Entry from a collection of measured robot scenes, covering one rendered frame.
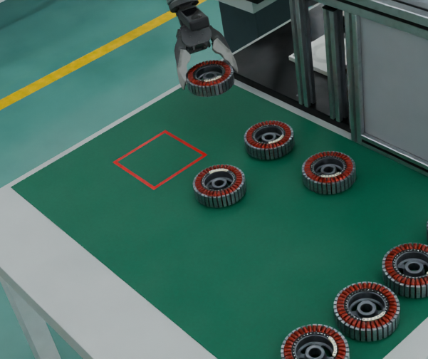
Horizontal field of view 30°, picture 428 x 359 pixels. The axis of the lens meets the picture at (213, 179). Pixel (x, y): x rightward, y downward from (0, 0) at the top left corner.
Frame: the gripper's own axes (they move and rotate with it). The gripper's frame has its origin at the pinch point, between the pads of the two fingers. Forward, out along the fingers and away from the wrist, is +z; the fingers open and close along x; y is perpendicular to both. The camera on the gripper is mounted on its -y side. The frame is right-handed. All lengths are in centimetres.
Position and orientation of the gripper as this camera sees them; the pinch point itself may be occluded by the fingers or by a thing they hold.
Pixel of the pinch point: (211, 79)
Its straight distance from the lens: 186.8
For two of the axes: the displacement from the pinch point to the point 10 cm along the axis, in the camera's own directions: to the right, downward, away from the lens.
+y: -1.1, 0.7, 9.9
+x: -9.4, 3.1, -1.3
